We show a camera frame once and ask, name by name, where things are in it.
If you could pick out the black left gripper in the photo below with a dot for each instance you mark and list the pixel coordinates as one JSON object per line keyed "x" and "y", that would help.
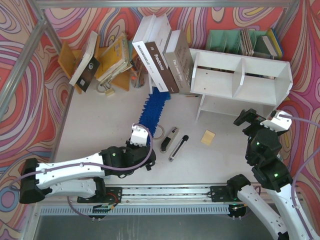
{"x": 149, "y": 162}

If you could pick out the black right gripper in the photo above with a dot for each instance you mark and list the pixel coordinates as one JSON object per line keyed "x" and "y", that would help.
{"x": 249, "y": 117}

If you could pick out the blue microfiber duster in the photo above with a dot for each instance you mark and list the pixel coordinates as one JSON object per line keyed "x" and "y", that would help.
{"x": 152, "y": 109}

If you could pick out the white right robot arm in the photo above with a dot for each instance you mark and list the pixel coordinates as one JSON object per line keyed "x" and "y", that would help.
{"x": 289, "y": 222}

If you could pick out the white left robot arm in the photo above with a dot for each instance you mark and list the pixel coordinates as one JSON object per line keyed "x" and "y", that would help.
{"x": 84, "y": 177}

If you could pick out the white bookshelf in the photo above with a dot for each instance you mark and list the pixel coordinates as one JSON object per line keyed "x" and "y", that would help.
{"x": 229, "y": 83}

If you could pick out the roll of masking tape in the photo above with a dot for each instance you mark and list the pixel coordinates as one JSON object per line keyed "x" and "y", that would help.
{"x": 162, "y": 132}

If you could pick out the grey black stapler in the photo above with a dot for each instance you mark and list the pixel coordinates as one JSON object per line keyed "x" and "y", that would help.
{"x": 166, "y": 143}

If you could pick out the white black marker pen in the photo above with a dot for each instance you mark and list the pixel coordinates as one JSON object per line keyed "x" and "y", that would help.
{"x": 177, "y": 149}

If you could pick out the white book support stand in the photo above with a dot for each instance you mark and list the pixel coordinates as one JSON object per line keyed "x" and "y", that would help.
{"x": 152, "y": 85}

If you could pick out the green desk organizer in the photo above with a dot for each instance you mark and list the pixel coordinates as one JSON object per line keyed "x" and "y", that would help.
{"x": 241, "y": 42}

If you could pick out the cup of pencils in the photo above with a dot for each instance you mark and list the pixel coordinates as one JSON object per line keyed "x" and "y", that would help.
{"x": 137, "y": 73}

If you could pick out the blue and yellow book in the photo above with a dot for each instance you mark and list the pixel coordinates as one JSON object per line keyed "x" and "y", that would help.
{"x": 271, "y": 34}

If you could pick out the grey Lonely Ones book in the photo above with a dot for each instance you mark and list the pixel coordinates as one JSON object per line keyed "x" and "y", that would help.
{"x": 179, "y": 59}

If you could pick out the stack of yellow books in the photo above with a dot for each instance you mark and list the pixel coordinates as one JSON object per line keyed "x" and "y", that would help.
{"x": 114, "y": 60}

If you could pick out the brown Fredonia book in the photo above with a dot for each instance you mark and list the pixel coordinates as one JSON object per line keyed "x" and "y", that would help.
{"x": 164, "y": 81}

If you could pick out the black and white book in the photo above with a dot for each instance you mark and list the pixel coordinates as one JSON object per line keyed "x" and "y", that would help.
{"x": 86, "y": 64}

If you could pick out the white Mademoiselle book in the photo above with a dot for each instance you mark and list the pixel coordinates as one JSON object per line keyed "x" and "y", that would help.
{"x": 151, "y": 28}

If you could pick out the metal rail with mounts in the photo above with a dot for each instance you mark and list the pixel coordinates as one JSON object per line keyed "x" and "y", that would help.
{"x": 131, "y": 194}

